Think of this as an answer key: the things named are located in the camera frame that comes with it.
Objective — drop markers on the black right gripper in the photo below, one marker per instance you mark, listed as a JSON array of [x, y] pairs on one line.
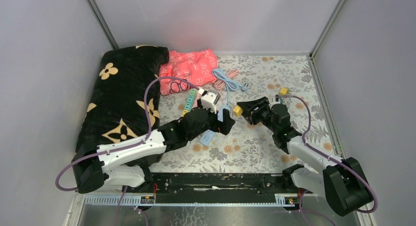
[[250, 115]]

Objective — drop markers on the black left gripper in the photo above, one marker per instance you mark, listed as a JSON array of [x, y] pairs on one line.
[[222, 127]]

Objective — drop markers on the light blue power strip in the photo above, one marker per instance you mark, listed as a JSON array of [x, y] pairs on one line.
[[208, 135]]

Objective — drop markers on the pink power strip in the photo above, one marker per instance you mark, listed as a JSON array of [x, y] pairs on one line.
[[195, 101]]

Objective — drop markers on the blue-teal USB charger plug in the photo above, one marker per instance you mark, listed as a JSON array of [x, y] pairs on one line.
[[188, 107]]

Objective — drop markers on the teal USB charger plug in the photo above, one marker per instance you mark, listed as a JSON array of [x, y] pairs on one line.
[[190, 100]]

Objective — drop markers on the yellow USB charger plug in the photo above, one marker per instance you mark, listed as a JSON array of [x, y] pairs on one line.
[[184, 112]]

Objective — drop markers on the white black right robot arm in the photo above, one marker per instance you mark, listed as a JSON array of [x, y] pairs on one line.
[[341, 182]]

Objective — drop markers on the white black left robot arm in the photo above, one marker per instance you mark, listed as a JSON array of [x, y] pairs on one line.
[[106, 164]]

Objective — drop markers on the floral patterned table mat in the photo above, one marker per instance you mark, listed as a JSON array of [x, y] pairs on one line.
[[249, 148]]

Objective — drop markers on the black eyeglasses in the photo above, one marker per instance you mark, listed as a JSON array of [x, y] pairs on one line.
[[178, 86]]

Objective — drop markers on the pink patterned cloth bag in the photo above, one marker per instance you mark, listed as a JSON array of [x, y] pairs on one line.
[[195, 67]]

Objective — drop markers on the black floral plush blanket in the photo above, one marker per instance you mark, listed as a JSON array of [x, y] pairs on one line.
[[121, 107]]

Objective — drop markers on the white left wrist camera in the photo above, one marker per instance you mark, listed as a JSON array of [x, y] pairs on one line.
[[208, 100]]

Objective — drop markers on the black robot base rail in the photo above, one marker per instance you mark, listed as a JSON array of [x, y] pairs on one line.
[[174, 182]]

